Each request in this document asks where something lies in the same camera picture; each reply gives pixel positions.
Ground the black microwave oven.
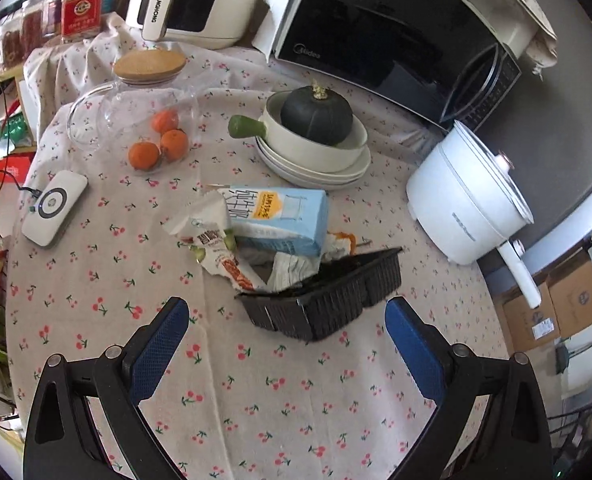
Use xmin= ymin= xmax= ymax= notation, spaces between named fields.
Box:
xmin=253 ymin=0 xmax=522 ymax=133

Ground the red label glass jar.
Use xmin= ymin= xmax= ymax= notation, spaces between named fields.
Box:
xmin=61 ymin=0 xmax=102 ymax=43

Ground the glass jug with cork lid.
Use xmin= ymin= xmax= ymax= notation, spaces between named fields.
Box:
xmin=67 ymin=49 xmax=199 ymax=176

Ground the light blue milk carton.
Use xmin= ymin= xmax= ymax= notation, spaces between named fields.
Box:
xmin=219 ymin=187 xmax=329 ymax=258

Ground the orange and white wrapper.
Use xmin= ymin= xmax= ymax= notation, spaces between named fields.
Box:
xmin=323 ymin=230 xmax=362 ymax=263

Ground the white air fryer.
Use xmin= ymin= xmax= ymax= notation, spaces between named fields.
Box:
xmin=125 ymin=0 xmax=277 ymax=51

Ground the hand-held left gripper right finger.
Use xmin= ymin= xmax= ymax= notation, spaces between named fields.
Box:
xmin=384 ymin=296 xmax=554 ymax=480

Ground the grey refrigerator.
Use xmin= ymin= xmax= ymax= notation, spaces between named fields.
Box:
xmin=471 ymin=0 xmax=592 ymax=273

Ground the white electric cooking pot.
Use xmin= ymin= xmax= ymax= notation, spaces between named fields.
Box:
xmin=406 ymin=120 xmax=543 ymax=309

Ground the dark green squash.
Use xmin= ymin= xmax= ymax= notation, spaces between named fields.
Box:
xmin=281 ymin=80 xmax=354 ymax=147

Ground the cherry print tablecloth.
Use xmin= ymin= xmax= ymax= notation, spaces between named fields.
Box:
xmin=3 ymin=12 xmax=512 ymax=480

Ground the cardboard box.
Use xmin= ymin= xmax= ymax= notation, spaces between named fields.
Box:
xmin=493 ymin=277 xmax=562 ymax=353
xmin=546 ymin=247 xmax=592 ymax=339

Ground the white pan with green handle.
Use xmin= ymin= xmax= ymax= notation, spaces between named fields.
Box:
xmin=228 ymin=89 xmax=369 ymax=173

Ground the black plastic tray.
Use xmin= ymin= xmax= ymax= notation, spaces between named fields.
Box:
xmin=235 ymin=246 xmax=403 ymax=343

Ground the white wireless charger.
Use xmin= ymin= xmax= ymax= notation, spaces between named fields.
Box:
xmin=22 ymin=170 xmax=88 ymax=247

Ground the white printed snack wrapper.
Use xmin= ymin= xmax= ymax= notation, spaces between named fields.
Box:
xmin=163 ymin=191 xmax=272 ymax=292

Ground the black charger cable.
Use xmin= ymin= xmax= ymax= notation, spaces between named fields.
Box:
xmin=0 ymin=170 xmax=44 ymax=201

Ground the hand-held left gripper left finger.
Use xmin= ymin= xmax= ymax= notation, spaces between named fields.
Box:
xmin=22 ymin=296 xmax=190 ymax=480

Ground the white plate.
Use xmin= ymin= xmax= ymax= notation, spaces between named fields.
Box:
xmin=255 ymin=135 xmax=372 ymax=183
xmin=263 ymin=157 xmax=369 ymax=193

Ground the silver foil wrapper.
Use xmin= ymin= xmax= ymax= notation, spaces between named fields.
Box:
xmin=266 ymin=252 xmax=324 ymax=292

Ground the small orange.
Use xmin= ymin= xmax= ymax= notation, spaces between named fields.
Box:
xmin=160 ymin=129 xmax=189 ymax=162
xmin=128 ymin=140 xmax=161 ymax=171
xmin=151 ymin=110 xmax=181 ymax=133

